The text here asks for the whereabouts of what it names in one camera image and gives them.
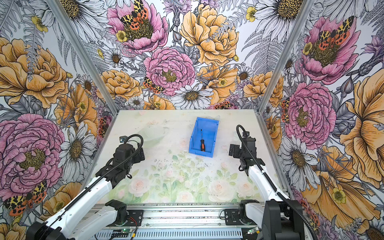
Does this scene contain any orange black screwdriver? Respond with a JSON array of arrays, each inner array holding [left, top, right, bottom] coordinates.
[[200, 130, 206, 152]]

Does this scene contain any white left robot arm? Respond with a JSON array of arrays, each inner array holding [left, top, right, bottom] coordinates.
[[26, 134, 145, 240]]

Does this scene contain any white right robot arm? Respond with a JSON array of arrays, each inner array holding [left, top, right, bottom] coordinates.
[[229, 137, 306, 240]]

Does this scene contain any blue plastic bin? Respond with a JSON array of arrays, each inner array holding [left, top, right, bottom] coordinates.
[[189, 117, 219, 158]]

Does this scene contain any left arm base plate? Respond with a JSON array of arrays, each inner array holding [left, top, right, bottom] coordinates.
[[112, 210, 144, 227]]

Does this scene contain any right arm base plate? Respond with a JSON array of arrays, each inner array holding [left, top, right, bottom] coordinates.
[[224, 209, 249, 226]]

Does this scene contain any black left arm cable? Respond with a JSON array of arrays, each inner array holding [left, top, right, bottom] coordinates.
[[35, 134, 145, 240]]

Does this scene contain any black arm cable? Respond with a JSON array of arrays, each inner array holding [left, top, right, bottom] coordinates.
[[35, 134, 145, 240], [235, 124, 319, 240]]

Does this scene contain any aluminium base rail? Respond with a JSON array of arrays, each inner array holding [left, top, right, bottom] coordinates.
[[127, 203, 240, 230]]

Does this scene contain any white slotted cable duct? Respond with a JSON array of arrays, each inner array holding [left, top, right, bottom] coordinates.
[[91, 228, 243, 240]]

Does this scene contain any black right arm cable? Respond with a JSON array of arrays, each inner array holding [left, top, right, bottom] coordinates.
[[235, 124, 319, 240]]

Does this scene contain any aluminium corner post right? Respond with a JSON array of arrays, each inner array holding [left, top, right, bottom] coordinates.
[[257, 0, 315, 115]]

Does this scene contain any aluminium corner post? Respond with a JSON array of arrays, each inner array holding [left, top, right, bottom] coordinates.
[[257, 0, 315, 115], [47, 1, 119, 117]]

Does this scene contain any aluminium corner post left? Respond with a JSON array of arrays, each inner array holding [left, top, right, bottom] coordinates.
[[47, 1, 119, 117]]

